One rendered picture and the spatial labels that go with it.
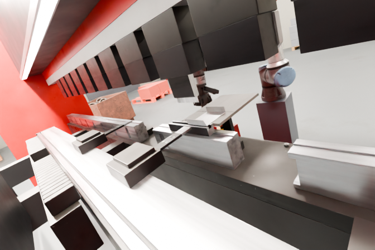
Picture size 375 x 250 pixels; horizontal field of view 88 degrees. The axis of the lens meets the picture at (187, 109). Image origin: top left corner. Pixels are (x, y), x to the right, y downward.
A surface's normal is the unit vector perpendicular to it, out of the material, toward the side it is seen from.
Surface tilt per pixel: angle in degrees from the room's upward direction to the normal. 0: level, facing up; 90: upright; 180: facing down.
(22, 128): 90
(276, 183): 0
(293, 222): 90
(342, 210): 0
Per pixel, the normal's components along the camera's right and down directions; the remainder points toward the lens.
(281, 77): 0.12, 0.39
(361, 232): -0.30, -0.91
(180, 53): -0.68, 0.41
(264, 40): 0.67, 0.01
